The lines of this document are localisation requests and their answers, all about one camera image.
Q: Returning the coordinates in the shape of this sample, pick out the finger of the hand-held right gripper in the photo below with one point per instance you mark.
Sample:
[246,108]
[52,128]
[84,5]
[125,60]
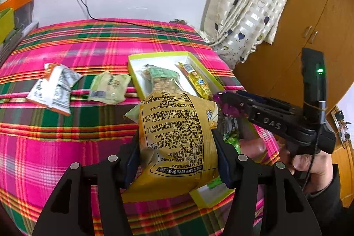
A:
[273,103]
[235,103]

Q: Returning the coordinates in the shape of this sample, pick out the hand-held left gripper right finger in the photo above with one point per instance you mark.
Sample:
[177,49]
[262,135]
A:
[224,167]

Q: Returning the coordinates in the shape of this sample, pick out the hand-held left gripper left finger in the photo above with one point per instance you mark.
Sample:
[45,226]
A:
[130,167]

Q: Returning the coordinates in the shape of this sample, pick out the purple snack packet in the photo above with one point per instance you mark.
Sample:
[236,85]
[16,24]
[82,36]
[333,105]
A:
[229,110]

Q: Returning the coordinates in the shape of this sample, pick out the long yellow snack bar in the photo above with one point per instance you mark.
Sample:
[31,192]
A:
[199,84]

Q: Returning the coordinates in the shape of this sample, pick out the big yellow snack bag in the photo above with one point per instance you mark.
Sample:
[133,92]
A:
[177,136]

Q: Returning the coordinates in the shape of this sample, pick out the peanut bag with green label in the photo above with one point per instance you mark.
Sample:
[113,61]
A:
[163,81]

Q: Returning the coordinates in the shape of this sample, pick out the lime-rimmed white box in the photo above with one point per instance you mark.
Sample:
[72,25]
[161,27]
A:
[138,70]

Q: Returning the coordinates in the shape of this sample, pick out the person's right forearm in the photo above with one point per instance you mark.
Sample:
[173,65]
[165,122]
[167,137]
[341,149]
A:
[332,191]

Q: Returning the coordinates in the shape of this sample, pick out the person's right hand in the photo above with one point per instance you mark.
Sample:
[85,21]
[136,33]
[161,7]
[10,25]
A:
[307,164]

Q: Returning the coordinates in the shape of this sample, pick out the bright green snack packet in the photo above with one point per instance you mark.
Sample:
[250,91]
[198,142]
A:
[231,137]

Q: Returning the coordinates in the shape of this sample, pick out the wooden cabinet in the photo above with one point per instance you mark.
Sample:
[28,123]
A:
[318,17]

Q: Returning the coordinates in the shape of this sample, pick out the pale green snack packet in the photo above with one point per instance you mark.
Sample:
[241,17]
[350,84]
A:
[110,86]

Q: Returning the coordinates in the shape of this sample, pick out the heart print curtain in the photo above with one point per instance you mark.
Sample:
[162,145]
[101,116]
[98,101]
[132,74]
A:
[249,3]

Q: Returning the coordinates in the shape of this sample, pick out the white orange snack packet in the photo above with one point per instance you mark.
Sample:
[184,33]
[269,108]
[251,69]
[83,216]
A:
[38,89]
[65,86]

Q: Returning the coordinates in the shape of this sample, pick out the pink plaid blanket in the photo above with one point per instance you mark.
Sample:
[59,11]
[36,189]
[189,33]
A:
[83,45]

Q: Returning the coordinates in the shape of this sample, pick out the lime green cardboard box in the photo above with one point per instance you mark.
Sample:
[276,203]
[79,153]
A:
[5,23]

